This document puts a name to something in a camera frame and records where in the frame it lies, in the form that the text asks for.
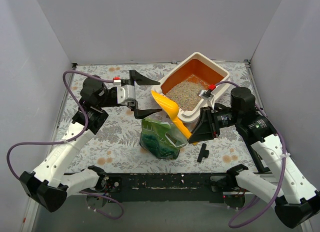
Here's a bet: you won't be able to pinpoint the black bag clip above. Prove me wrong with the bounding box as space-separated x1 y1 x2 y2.
197 143 210 163

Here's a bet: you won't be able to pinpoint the yellow plastic scoop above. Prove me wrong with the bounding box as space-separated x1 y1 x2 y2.
151 91 191 139

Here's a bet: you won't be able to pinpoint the green litter bag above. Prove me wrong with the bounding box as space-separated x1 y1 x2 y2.
139 119 188 160

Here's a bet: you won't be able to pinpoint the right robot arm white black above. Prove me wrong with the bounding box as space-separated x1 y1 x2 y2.
188 87 320 229

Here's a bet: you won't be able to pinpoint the cat litter granules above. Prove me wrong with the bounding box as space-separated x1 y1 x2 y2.
166 81 205 111

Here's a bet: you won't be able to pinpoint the white orange litter box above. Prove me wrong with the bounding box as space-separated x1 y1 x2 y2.
151 52 230 124

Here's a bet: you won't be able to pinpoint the floral table mat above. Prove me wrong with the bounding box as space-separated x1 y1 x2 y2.
54 62 257 173

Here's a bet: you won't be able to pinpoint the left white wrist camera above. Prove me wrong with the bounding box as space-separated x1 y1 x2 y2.
113 77 136 106

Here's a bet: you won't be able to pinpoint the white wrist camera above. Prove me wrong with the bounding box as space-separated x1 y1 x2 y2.
113 77 136 106
198 84 216 108

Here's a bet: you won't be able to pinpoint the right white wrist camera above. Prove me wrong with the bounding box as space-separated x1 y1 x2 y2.
198 84 216 108

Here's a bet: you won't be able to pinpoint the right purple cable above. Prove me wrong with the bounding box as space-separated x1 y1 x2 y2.
214 80 287 229

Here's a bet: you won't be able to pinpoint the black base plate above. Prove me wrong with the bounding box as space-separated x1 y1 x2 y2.
86 172 258 204

